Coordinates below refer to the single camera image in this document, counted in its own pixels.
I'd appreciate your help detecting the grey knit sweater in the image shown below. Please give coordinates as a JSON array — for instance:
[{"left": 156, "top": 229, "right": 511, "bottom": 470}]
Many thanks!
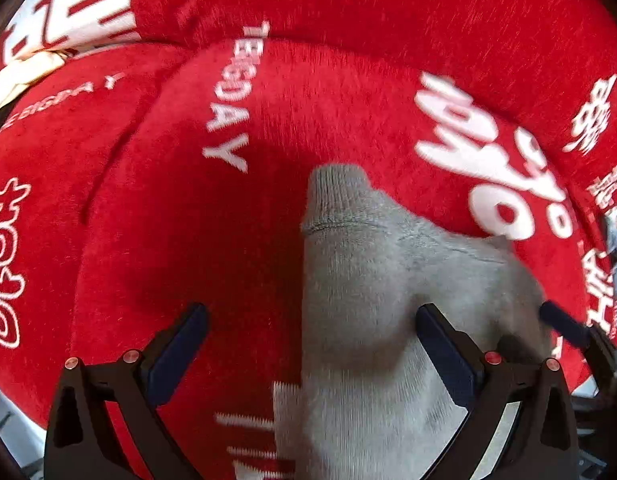
[{"left": 295, "top": 165, "right": 551, "bottom": 479}]

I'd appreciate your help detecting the red printed bed blanket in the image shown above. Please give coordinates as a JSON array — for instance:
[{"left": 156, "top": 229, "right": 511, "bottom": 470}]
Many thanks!
[{"left": 0, "top": 39, "right": 617, "bottom": 479}]

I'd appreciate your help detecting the cream cloth at bedhead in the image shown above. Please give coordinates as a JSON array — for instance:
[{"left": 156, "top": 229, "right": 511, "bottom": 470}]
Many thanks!
[{"left": 0, "top": 52, "right": 69, "bottom": 109}]

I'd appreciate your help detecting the red printed pillow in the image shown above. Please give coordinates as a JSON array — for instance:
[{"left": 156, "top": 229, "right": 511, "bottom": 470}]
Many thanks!
[{"left": 0, "top": 0, "right": 617, "bottom": 186}]

